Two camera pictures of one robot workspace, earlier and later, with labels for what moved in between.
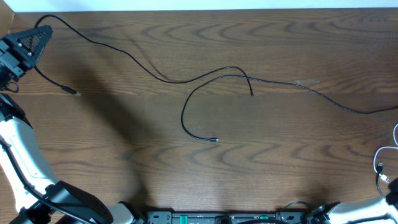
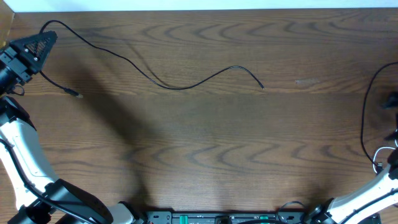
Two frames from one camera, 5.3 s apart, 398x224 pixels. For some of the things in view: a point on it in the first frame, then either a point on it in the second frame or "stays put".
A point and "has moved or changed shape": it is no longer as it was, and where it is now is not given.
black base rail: (234, 218) stays put
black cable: (272, 83) to (365, 102)
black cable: (154, 74) has moved or changed shape
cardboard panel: (6, 17) stays put
